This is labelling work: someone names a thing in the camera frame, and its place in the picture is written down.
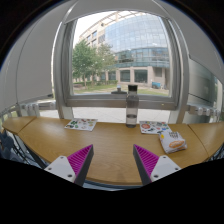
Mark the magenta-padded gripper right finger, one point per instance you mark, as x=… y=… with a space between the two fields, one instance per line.
x=161 y=166

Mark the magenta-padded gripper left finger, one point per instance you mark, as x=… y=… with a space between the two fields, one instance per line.
x=63 y=168

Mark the white printed towel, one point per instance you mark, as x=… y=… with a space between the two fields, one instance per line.
x=173 y=142

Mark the large colourful sticker sheet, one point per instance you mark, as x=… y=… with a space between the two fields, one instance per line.
x=154 y=127

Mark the small colourful sticker sheet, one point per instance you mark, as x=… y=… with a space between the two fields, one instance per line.
x=81 y=124

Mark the grey transparent water bottle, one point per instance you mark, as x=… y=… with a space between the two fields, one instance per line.
x=132 y=110

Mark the white window knob row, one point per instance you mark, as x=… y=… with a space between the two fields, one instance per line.
x=200 y=111
x=31 y=108

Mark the green tree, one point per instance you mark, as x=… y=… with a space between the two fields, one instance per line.
x=88 y=58

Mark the glass-fronted building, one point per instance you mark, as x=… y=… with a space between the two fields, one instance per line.
x=140 y=36

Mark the grey window frame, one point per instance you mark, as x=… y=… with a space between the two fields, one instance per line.
x=100 y=100

